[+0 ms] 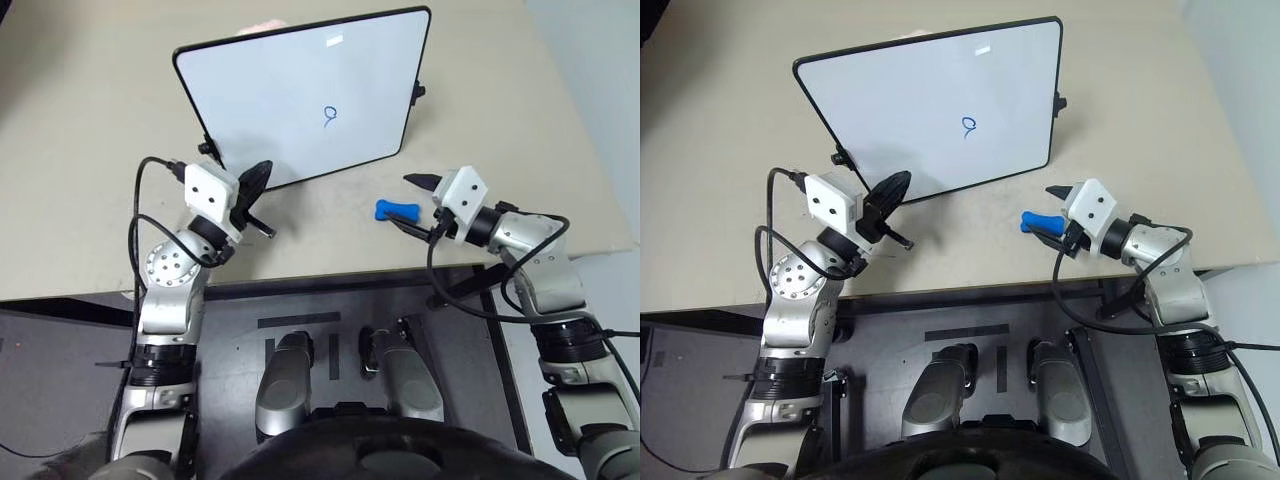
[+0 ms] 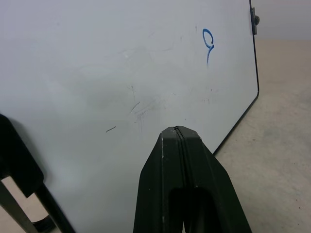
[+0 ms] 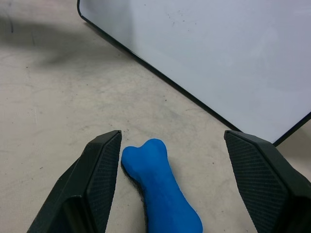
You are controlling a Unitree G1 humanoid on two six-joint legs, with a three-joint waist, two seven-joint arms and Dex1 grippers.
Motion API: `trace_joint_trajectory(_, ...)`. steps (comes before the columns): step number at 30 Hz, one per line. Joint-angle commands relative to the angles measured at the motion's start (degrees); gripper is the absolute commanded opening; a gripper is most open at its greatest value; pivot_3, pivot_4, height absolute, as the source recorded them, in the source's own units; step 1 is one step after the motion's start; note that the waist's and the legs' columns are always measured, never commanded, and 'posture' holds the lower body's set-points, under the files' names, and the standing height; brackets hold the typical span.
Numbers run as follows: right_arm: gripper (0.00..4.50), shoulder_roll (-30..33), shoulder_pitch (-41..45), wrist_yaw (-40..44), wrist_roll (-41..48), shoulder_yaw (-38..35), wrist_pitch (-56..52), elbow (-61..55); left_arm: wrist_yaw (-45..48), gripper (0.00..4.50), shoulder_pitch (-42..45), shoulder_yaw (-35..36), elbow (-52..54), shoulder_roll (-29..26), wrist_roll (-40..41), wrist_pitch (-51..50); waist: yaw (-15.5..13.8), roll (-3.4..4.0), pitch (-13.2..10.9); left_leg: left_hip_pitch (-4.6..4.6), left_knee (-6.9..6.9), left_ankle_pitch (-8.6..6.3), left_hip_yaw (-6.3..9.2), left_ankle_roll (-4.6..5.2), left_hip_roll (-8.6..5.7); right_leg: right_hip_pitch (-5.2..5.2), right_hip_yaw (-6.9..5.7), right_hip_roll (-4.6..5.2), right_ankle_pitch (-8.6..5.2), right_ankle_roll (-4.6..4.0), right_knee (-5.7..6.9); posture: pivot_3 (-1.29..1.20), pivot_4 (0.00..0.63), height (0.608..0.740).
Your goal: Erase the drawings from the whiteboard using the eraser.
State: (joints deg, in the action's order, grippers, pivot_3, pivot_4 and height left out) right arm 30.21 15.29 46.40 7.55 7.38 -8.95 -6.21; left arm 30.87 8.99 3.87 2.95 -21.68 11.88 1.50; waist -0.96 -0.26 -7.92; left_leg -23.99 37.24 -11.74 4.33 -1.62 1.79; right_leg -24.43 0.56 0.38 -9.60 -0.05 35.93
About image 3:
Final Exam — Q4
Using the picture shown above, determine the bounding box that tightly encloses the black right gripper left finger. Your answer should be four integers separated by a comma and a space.
26, 130, 122, 233

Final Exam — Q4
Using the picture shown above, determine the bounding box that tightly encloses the black-framed whiteboard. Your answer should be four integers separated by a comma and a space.
76, 0, 311, 148

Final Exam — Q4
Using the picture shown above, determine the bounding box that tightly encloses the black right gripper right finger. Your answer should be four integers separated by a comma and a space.
224, 130, 311, 233

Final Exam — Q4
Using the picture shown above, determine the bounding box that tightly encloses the blue bone-shaped toy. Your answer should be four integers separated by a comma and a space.
121, 138, 204, 233

